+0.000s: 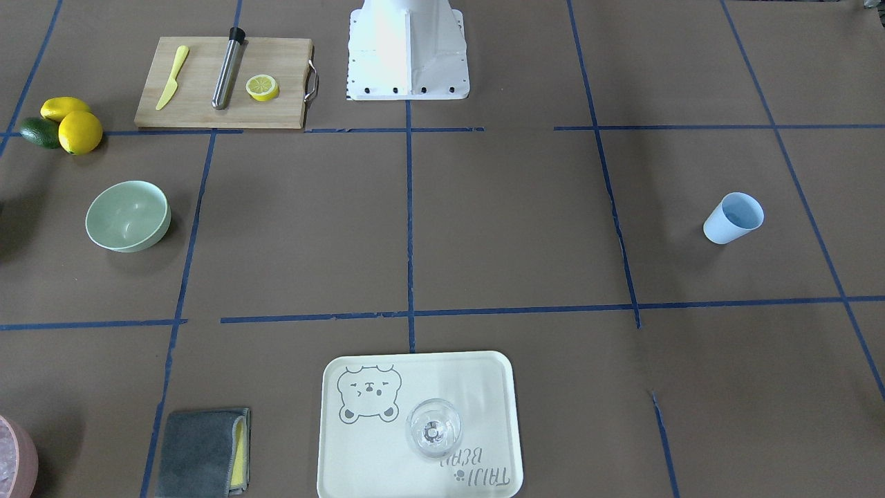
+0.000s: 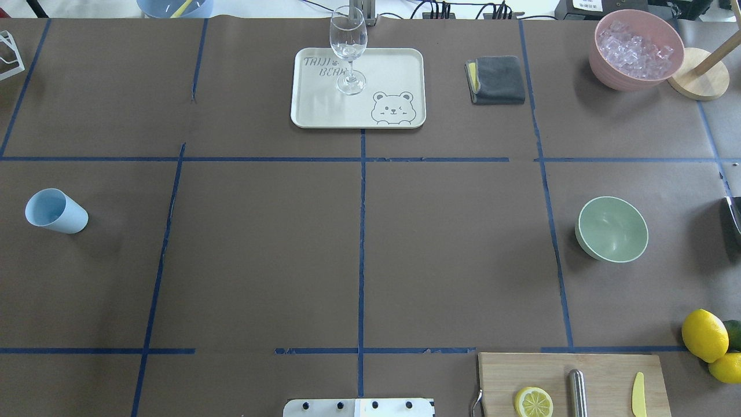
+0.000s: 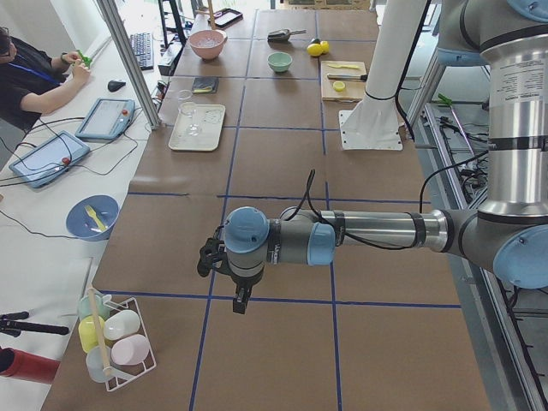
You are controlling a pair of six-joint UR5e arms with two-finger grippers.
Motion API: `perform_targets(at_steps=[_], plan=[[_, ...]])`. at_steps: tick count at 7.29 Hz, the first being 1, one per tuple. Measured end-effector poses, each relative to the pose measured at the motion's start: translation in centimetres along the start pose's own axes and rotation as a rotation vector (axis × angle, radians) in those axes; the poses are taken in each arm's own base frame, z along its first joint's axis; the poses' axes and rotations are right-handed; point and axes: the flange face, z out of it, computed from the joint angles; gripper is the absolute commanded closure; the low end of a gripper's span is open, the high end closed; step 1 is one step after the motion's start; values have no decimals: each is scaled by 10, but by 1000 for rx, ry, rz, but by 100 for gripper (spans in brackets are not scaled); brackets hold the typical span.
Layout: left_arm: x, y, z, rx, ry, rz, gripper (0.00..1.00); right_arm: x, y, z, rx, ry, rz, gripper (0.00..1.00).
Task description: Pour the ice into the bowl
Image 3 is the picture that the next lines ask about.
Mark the black keyboard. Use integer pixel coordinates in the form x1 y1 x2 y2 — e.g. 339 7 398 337
129 33 154 70

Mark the yellow plastic knife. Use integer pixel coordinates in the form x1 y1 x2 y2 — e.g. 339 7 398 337
326 63 360 70

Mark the wooden paper towel stand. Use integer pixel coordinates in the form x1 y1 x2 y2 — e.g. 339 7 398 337
206 0 217 30

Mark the green plastic cup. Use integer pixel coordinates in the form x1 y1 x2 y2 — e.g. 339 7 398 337
78 294 110 320

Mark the yellow plastic cup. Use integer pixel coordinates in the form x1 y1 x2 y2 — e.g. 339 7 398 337
78 315 98 354

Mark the blue teach pendant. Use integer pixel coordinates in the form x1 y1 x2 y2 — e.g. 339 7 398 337
9 131 90 188
75 98 136 140

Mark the far blue teach pendant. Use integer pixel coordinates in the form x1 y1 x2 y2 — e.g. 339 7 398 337
75 98 136 140

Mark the half lemon slice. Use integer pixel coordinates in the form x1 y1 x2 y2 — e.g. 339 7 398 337
332 80 346 92

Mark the clear plastic cup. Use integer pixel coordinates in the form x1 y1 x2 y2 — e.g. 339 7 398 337
86 346 113 383

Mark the cream bear tray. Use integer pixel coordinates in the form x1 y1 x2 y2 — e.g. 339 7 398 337
168 102 226 152

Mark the green ceramic bowl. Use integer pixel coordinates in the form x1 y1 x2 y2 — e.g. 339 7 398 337
267 51 293 73

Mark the pink bowl with ice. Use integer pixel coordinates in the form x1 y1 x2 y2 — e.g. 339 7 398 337
188 30 228 61

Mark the near blue teach pendant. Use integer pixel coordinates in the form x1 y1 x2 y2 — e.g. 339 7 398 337
9 131 90 188

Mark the small clear glass dish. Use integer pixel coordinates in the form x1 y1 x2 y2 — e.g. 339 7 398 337
176 90 194 102

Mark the pink plastic cup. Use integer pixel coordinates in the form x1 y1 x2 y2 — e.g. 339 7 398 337
111 334 150 366

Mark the red cylinder bottle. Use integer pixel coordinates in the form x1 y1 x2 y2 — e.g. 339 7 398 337
1 348 60 384

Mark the yellow lemon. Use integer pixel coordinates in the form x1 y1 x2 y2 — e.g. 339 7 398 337
307 43 324 57
319 40 330 54

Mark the blue plastic bowl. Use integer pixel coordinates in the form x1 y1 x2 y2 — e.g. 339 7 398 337
66 195 120 241

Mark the black tripod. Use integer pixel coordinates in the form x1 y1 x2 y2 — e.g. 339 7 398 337
1 311 69 337

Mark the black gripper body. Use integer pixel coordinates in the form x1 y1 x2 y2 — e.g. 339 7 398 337
230 270 262 296

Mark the white wire cup rack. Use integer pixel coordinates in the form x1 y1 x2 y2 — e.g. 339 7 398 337
86 288 157 392

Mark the aluminium frame post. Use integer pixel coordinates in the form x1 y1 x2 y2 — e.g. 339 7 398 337
97 0 162 130

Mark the grey folded cloth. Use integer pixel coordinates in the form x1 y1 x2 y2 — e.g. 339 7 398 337
192 76 219 94

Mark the seated person black shirt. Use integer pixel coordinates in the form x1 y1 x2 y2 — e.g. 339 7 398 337
1 27 91 131

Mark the wooden cutting board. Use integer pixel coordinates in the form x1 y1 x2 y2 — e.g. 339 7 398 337
320 61 367 102

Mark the clear wine glass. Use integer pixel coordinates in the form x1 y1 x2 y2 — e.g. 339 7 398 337
179 101 202 136

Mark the black computer mouse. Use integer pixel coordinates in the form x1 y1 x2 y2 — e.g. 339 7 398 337
107 80 126 92

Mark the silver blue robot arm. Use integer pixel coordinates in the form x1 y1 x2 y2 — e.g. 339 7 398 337
222 1 547 313

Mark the yellow plastic fork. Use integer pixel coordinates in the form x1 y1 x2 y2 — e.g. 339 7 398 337
84 205 107 232

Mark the metal ice scoop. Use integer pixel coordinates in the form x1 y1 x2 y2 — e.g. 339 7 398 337
267 29 307 42

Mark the white plastic cup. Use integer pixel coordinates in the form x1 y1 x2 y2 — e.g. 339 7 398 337
104 309 140 341

